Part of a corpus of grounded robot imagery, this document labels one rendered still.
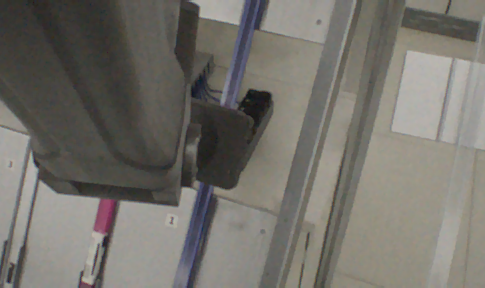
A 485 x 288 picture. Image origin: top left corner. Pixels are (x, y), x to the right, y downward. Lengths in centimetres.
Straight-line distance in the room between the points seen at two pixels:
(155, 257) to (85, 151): 39
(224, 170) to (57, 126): 27
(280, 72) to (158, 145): 89
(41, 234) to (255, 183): 37
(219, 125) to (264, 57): 70
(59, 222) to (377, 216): 117
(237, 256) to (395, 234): 110
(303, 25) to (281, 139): 44
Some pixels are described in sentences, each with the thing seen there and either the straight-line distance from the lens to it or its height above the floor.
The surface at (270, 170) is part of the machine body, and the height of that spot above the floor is 62.
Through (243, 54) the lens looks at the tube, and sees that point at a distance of 51.
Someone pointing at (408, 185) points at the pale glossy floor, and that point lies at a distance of 173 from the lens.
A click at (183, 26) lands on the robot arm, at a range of 34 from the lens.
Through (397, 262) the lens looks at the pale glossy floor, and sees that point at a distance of 155.
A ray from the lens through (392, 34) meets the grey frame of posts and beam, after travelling 78.
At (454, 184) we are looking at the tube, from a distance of 43.
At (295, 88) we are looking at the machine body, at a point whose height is 62.
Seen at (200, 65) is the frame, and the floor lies 66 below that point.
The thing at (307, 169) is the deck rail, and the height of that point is 91.
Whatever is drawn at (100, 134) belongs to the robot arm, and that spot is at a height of 117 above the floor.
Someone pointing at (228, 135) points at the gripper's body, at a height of 98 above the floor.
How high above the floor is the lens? 128
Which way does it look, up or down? 46 degrees down
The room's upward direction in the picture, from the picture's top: straight up
